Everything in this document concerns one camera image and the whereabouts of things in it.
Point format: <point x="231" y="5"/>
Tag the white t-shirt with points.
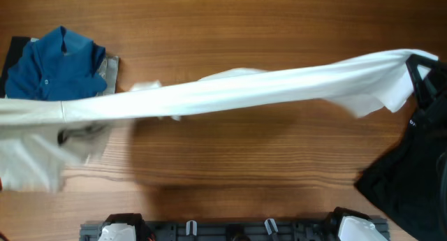
<point x="41" y="138"/>

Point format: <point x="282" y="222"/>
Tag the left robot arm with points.
<point x="126" y="227"/>

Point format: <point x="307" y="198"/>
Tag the black garment right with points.
<point x="405" y="183"/>

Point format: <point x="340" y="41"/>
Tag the light grey folded garment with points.
<point x="109" y="70"/>

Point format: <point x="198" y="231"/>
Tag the blue polo shirt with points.
<point x="61" y="66"/>

